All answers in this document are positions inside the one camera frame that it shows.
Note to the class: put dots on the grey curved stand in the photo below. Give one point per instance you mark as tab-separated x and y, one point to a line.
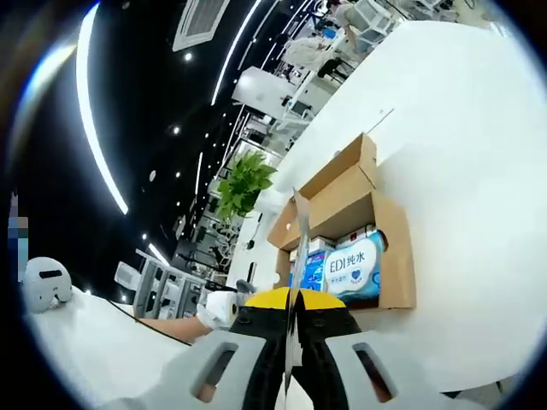
247	286

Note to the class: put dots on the long ceiling light strip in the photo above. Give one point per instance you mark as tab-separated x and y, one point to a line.
233	51

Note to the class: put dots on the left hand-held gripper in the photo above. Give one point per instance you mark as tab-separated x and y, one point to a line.
218	305

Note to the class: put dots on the white medicine box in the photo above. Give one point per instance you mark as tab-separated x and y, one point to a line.
322	244

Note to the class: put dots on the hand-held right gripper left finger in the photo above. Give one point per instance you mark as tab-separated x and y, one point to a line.
256	341

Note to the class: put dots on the white chest-worn device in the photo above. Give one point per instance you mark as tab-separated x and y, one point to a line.
45	282

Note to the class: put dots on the flat black and white device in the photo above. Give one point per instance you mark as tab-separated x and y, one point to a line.
252	271

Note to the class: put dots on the small black puck device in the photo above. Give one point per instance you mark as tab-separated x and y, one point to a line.
251	245

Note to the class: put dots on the white office chair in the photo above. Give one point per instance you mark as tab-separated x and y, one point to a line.
372	19

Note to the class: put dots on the wide ceiling light strip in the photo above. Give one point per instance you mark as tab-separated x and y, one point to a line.
87	119

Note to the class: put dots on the brown cardboard shoe box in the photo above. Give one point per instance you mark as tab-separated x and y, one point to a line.
397	256

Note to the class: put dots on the soft wet wipes packet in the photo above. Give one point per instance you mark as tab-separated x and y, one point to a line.
354	269

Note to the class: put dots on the green potted plant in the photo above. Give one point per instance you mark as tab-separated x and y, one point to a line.
245	183

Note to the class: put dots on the ceiling air conditioner vent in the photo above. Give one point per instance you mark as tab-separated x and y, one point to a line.
201	21

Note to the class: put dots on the soft blue tissue pack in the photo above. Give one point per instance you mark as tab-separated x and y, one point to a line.
309	269

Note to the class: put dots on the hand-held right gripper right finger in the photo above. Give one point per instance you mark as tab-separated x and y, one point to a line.
329	341

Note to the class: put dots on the grey metal shelving rack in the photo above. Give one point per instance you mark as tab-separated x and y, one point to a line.
166	282

